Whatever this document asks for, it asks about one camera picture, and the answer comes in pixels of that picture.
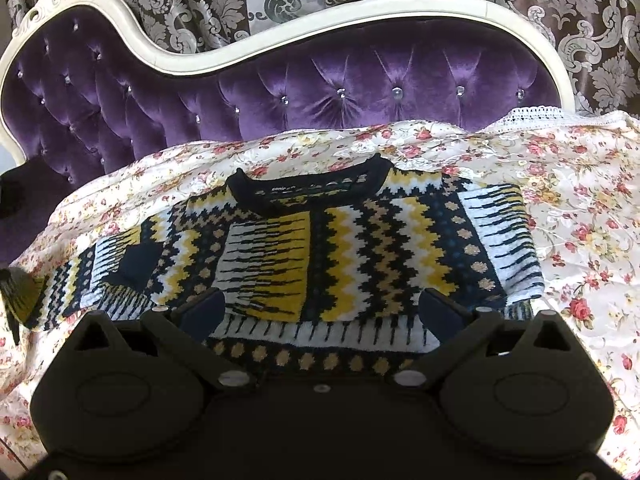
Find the purple tufted sofa white frame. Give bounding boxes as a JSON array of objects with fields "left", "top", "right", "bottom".
[{"left": 0, "top": 0, "right": 576, "bottom": 266}]

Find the white lace cloth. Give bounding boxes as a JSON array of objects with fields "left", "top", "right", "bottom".
[{"left": 479, "top": 105, "right": 640, "bottom": 135}]

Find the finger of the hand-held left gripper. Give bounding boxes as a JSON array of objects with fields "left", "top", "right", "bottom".
[{"left": 0, "top": 266, "right": 32, "bottom": 347}]

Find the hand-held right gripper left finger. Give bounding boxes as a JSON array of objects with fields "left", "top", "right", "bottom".
[{"left": 67, "top": 288, "right": 258, "bottom": 393}]

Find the floral printed blanket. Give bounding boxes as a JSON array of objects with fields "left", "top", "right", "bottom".
[{"left": 0, "top": 110, "right": 640, "bottom": 476}]

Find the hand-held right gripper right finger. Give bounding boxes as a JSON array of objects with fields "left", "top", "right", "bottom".
[{"left": 390, "top": 289, "right": 576, "bottom": 393}]

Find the brown silver damask curtain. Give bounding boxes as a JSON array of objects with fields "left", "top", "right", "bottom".
[{"left": 0, "top": 0, "right": 640, "bottom": 116}]

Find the yellow black white knit sweater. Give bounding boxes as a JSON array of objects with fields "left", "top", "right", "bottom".
[{"left": 15, "top": 155, "right": 547, "bottom": 382}]

